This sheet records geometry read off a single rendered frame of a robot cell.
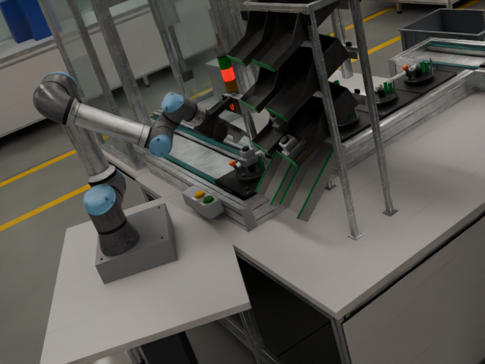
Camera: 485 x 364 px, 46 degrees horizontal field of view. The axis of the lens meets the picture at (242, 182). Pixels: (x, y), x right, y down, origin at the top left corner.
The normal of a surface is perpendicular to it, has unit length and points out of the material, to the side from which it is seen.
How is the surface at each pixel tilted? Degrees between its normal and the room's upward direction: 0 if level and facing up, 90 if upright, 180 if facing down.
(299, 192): 45
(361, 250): 0
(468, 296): 90
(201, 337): 0
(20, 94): 90
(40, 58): 90
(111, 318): 0
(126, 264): 90
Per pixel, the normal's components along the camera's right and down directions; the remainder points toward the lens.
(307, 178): -0.81, -0.31
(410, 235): -0.26, -0.85
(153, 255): 0.17, 0.43
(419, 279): 0.54, 0.27
